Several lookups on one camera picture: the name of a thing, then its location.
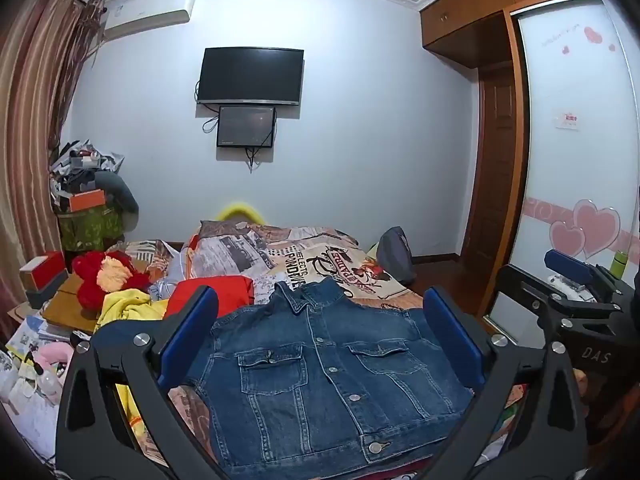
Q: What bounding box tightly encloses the brown cardboard box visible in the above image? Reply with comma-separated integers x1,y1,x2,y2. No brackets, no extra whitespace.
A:
42,274,110,334

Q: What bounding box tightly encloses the dark grey pillow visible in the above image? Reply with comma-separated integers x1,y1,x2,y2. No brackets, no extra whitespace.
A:
94,170,140,234

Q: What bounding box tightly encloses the orange box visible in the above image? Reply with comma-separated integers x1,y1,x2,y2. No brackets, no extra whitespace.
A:
69,189,107,214

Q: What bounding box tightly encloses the black wall television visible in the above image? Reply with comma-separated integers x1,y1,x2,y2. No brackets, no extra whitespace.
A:
196,47,305,107

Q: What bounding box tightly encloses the yellow cloth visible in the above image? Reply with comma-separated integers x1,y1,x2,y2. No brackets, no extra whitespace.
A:
95,287,171,458

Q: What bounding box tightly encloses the pile of clutter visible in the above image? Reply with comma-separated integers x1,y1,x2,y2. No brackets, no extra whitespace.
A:
47,139,126,211

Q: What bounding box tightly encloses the white air conditioner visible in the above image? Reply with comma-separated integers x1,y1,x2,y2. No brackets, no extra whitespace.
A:
102,0,196,42

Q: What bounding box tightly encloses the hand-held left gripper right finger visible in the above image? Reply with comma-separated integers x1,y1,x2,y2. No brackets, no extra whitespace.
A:
424,286,589,480

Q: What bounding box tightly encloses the green patterned bag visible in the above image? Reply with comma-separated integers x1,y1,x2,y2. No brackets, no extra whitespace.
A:
57,205,126,254

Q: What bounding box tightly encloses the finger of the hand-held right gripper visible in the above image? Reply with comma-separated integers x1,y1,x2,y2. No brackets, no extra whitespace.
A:
544,249,632,306
492,264,621,333

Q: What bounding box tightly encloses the pile of books and papers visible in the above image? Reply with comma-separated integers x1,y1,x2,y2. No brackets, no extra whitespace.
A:
0,310,81,461

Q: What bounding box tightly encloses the yellow round object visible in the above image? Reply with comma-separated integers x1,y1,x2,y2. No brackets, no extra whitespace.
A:
216,202,269,224

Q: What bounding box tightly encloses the white sliding door with hearts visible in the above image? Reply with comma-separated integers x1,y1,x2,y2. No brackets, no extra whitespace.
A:
482,0,640,358

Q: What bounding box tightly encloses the wooden room door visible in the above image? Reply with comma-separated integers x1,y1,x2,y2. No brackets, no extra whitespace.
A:
460,62,521,263

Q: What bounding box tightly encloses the blue denim jacket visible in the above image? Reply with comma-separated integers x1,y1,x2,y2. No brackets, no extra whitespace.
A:
197,279,475,471

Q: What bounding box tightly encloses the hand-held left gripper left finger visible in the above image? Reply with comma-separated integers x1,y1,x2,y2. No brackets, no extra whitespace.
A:
56,285,236,480

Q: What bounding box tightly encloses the wooden wardrobe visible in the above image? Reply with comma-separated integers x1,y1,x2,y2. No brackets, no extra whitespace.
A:
419,0,613,261

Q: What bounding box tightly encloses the grey backpack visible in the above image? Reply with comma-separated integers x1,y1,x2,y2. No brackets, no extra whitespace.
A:
376,226,418,285

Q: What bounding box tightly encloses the small black wall monitor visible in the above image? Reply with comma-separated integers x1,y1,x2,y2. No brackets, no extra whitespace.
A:
216,105,278,149

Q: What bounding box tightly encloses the red plush toy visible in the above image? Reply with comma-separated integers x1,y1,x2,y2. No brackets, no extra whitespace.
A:
71,249,152,311

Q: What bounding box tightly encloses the red box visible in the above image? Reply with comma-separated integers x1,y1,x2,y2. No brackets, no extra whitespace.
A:
19,251,68,292

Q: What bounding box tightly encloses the black monitor cable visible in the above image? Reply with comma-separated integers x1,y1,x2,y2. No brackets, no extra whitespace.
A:
244,147,267,174

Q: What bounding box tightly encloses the striped brown curtain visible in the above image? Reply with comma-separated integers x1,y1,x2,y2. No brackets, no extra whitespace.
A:
0,0,107,343

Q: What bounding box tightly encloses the red cloth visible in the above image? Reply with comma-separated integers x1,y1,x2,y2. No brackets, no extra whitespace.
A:
164,276,255,319

